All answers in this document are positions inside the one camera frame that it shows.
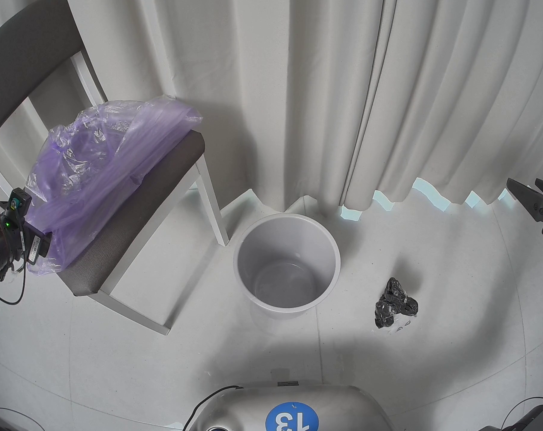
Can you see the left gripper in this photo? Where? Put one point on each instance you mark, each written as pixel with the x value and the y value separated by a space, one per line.
pixel 38 246

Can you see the purple plastic bag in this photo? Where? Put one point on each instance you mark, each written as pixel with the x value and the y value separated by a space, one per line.
pixel 96 164

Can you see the black plastic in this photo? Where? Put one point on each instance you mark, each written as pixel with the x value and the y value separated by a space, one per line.
pixel 390 304

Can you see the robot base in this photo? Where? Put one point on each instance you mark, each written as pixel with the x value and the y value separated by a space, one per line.
pixel 343 409

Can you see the white trash bin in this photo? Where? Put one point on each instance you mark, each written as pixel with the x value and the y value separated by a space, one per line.
pixel 289 240

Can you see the grey padded white chair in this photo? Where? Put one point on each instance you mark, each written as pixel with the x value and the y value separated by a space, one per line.
pixel 154 204

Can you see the white curtain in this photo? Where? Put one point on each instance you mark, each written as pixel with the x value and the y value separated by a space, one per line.
pixel 469 83
pixel 253 83

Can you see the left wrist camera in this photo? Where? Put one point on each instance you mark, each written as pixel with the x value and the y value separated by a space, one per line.
pixel 22 200

